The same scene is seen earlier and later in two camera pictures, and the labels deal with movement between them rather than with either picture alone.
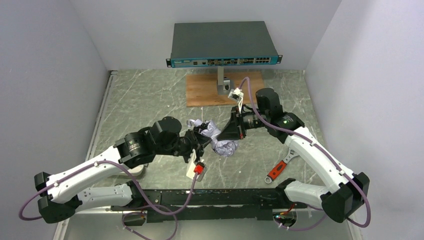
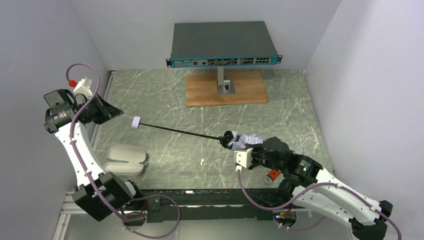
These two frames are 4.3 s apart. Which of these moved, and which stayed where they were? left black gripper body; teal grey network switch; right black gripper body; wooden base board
Moved: left black gripper body; right black gripper body
Stayed: wooden base board; teal grey network switch
